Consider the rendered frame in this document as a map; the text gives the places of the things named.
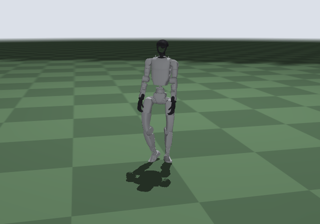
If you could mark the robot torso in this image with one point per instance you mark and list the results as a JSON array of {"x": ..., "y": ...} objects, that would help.
[{"x": 161, "y": 70}]

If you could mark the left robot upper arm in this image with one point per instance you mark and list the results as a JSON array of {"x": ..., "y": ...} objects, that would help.
[{"x": 174, "y": 70}]

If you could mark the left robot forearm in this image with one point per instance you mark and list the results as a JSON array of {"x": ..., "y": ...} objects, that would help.
[{"x": 174, "y": 89}]

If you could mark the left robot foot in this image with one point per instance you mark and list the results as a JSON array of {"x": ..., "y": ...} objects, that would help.
[{"x": 167, "y": 159}]

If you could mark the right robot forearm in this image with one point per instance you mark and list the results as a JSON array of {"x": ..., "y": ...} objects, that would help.
[{"x": 143, "y": 88}]

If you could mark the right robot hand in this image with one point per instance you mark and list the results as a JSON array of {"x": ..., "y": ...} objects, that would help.
[{"x": 140, "y": 103}]

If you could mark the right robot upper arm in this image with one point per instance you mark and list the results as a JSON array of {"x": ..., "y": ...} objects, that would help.
[{"x": 147, "y": 70}]

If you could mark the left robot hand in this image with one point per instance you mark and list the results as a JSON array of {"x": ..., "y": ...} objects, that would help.
[{"x": 173, "y": 105}]

